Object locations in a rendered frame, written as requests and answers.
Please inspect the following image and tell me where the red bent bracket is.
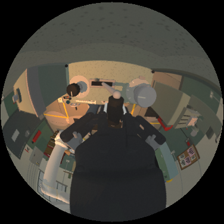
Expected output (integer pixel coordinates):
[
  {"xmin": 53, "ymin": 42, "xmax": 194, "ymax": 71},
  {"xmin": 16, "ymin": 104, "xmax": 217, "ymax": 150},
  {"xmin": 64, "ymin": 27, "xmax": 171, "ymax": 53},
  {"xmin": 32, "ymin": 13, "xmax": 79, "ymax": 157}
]
[{"xmin": 156, "ymin": 116, "xmax": 174, "ymax": 132}]

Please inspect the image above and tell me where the grey-green round dial plate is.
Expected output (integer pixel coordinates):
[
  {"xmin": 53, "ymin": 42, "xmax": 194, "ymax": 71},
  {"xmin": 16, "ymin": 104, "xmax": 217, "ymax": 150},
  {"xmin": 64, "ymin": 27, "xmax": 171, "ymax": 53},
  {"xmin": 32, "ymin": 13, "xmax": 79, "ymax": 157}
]
[{"xmin": 125, "ymin": 76, "xmax": 152, "ymax": 104}]

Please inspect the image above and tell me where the olive cabinet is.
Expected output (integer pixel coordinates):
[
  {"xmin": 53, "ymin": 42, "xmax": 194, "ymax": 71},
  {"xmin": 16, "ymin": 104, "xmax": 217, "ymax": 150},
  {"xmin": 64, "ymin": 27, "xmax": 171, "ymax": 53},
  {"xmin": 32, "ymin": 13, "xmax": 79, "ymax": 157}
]
[{"xmin": 151, "ymin": 80, "xmax": 192, "ymax": 130}]

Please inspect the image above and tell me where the tan mill body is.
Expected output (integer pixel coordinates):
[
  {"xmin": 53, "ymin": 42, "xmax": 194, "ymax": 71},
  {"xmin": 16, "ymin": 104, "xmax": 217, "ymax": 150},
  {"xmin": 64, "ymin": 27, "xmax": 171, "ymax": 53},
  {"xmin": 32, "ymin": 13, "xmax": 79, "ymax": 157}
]
[{"xmin": 68, "ymin": 61, "xmax": 154, "ymax": 105}]

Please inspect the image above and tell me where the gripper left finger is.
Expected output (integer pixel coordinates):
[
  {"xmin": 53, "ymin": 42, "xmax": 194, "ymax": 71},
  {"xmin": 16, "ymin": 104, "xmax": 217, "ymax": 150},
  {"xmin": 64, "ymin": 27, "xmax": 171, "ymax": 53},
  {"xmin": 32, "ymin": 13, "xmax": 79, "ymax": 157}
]
[{"xmin": 59, "ymin": 111, "xmax": 102, "ymax": 144}]

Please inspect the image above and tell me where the pale steel ruler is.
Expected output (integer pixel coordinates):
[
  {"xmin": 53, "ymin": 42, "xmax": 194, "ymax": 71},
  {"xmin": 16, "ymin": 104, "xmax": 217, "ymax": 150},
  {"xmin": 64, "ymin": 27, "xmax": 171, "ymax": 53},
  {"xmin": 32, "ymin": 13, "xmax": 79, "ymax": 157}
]
[{"xmin": 70, "ymin": 99, "xmax": 97, "ymax": 105}]

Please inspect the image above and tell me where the dark brown cylinder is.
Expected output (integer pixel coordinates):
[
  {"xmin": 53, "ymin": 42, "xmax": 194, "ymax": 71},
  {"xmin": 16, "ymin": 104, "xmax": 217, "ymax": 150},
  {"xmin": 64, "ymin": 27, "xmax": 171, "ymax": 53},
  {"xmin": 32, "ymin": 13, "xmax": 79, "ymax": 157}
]
[{"xmin": 107, "ymin": 96, "xmax": 125, "ymax": 127}]

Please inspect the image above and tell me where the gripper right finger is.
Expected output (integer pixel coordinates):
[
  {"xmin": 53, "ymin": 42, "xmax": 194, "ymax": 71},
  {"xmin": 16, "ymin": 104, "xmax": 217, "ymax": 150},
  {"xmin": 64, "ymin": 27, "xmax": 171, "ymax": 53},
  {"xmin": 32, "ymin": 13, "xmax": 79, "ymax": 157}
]
[{"xmin": 122, "ymin": 113, "xmax": 167, "ymax": 145}]

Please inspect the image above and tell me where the dark grey cabinet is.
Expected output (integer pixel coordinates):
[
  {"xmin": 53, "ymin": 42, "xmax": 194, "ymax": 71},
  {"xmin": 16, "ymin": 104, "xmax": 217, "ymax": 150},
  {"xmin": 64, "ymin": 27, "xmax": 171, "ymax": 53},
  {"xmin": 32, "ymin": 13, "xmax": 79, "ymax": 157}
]
[{"xmin": 2, "ymin": 110, "xmax": 43, "ymax": 160}]

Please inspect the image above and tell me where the window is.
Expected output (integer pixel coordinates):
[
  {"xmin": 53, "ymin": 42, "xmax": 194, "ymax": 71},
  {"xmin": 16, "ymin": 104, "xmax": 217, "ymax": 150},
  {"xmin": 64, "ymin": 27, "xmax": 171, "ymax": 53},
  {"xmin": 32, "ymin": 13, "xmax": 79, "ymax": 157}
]
[{"xmin": 36, "ymin": 169, "xmax": 69, "ymax": 199}]

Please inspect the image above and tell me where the tan and grey cabinet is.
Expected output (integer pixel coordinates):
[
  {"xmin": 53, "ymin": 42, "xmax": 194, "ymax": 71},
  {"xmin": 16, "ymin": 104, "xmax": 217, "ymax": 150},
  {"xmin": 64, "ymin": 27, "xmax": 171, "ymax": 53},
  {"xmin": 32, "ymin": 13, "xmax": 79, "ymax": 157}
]
[{"xmin": 13, "ymin": 67, "xmax": 46, "ymax": 120}]

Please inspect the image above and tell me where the brown shelf unit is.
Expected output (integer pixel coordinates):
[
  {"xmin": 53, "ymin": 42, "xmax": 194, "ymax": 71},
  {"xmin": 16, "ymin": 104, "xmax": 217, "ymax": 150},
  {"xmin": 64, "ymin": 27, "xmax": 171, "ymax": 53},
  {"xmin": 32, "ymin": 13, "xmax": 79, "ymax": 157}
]
[{"xmin": 43, "ymin": 130, "xmax": 63, "ymax": 160}]

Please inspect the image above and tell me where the cork notice board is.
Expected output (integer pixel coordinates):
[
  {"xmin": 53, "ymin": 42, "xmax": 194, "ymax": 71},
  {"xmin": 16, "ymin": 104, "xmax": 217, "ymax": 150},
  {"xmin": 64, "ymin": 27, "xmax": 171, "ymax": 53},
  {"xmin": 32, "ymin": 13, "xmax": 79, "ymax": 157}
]
[{"xmin": 176, "ymin": 144, "xmax": 201, "ymax": 171}]

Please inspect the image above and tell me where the grey lever with ball knob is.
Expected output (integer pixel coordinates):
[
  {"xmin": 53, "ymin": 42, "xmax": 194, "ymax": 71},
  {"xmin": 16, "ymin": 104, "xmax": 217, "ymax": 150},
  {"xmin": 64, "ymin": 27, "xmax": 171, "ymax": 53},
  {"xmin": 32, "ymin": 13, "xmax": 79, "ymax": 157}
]
[{"xmin": 101, "ymin": 81, "xmax": 122, "ymax": 99}]

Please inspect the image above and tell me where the tan drawer unit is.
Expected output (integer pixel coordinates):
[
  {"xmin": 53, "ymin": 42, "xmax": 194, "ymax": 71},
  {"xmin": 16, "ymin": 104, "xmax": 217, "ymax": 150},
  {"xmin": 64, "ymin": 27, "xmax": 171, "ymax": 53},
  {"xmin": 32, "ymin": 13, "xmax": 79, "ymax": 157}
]
[{"xmin": 175, "ymin": 106, "xmax": 201, "ymax": 130}]

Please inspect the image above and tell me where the red fire extinguisher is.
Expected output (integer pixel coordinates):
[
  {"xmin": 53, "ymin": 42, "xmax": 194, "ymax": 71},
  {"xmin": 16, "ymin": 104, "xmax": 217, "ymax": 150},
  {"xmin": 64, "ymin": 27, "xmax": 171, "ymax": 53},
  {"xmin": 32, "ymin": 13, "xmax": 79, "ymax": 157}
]
[{"xmin": 32, "ymin": 129, "xmax": 42, "ymax": 144}]

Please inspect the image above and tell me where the teal machine cabinet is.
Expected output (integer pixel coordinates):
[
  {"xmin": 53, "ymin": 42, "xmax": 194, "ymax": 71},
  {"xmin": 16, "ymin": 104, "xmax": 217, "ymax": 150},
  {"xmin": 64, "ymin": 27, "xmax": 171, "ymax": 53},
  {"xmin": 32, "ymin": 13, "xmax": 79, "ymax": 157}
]
[{"xmin": 154, "ymin": 142, "xmax": 179, "ymax": 183}]

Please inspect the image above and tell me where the pale round dial plate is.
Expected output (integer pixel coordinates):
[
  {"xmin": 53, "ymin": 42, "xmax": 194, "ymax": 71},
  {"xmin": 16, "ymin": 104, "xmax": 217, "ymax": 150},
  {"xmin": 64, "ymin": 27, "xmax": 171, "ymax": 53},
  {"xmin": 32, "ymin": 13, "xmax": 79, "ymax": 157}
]
[{"xmin": 69, "ymin": 75, "xmax": 90, "ymax": 99}]

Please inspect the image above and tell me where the dark brown dial knob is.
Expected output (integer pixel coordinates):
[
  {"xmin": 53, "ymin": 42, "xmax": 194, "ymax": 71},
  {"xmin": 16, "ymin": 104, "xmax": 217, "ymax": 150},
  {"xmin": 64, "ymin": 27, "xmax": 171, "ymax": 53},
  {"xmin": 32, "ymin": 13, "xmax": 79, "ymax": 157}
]
[{"xmin": 66, "ymin": 83, "xmax": 81, "ymax": 98}]

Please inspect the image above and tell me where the grey wall box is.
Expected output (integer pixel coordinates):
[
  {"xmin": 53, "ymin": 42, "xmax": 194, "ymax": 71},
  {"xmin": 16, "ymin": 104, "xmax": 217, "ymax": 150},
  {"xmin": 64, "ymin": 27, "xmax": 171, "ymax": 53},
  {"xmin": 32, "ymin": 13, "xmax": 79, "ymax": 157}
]
[{"xmin": 29, "ymin": 146, "xmax": 43, "ymax": 166}]

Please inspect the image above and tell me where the grey dial knob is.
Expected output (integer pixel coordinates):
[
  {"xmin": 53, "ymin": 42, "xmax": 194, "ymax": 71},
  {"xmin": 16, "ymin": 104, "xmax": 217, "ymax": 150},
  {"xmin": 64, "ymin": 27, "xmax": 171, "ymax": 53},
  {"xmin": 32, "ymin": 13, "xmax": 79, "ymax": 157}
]
[{"xmin": 133, "ymin": 84, "xmax": 157, "ymax": 108}]

